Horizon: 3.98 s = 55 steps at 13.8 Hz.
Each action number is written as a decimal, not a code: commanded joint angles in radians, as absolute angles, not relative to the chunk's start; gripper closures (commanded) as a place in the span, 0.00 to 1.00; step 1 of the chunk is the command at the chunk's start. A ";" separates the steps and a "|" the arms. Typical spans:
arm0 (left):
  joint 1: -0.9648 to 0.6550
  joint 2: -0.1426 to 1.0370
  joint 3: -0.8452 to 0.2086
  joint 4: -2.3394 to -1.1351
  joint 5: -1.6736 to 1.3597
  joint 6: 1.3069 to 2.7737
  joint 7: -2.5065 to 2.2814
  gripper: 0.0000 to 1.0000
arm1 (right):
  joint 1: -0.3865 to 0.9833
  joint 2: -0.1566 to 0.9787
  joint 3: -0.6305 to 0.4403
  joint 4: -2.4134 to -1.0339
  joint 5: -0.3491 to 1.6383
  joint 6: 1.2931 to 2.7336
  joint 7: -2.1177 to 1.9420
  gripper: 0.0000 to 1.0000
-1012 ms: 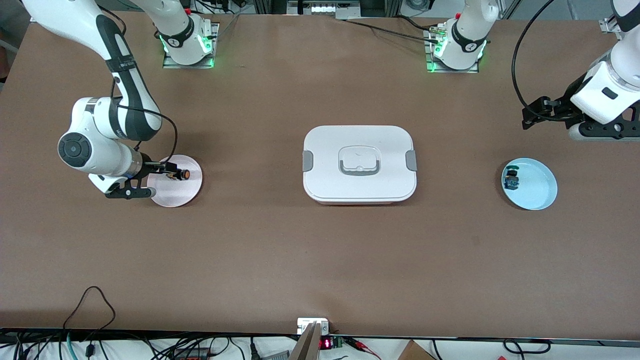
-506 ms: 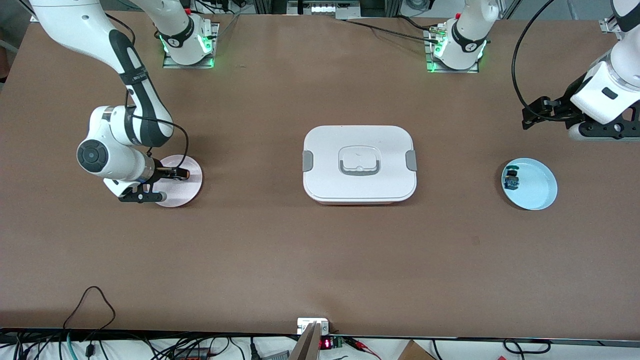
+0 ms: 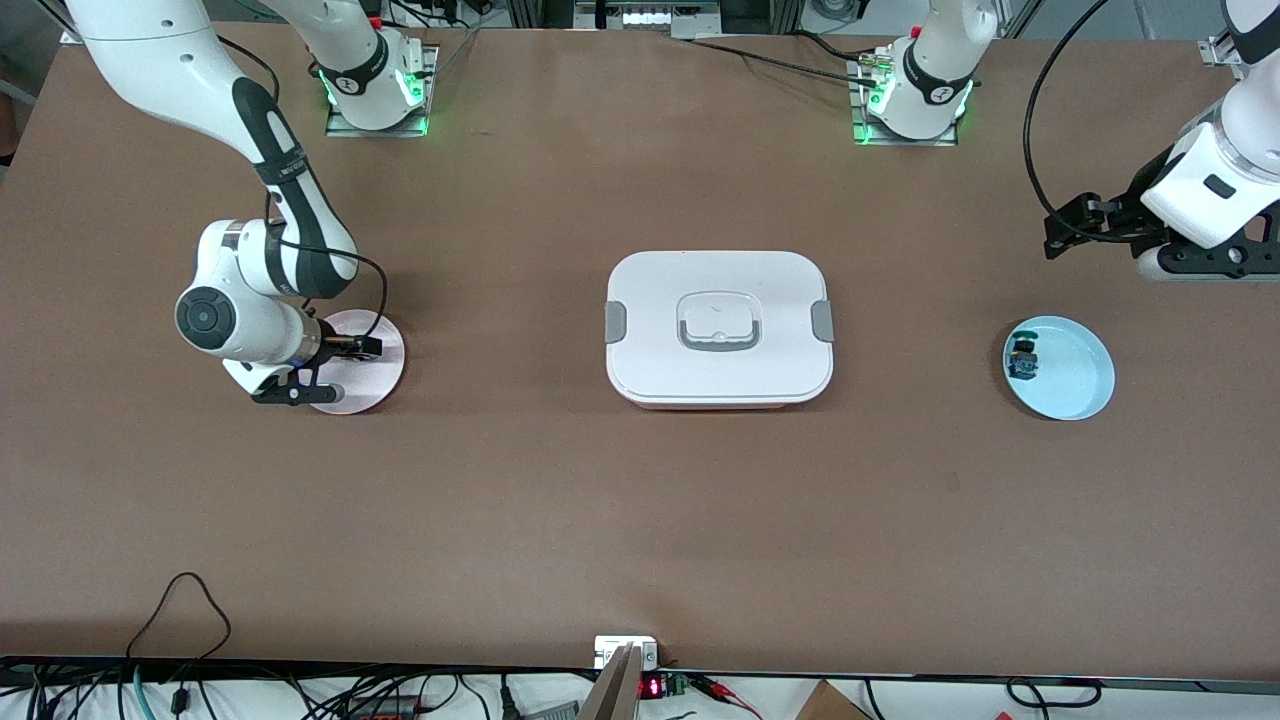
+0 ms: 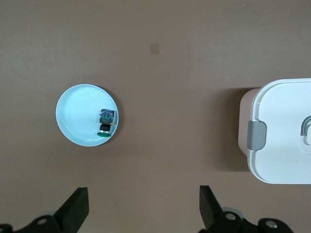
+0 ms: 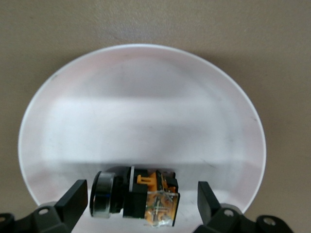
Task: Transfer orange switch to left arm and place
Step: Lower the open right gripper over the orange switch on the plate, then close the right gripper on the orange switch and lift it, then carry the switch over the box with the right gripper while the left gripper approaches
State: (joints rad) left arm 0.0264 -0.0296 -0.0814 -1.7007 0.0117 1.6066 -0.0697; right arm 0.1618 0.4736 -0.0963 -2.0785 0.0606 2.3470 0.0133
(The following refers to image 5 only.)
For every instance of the orange push-button switch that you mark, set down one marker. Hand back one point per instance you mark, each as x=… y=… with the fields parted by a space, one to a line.
x=136 y=201

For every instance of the pink round plate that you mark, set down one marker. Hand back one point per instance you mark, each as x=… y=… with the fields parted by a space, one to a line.
x=141 y=109

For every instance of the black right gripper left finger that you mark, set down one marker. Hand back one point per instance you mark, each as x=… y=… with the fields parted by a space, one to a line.
x=70 y=206

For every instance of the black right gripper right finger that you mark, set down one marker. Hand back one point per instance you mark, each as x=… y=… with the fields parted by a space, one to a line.
x=210 y=208

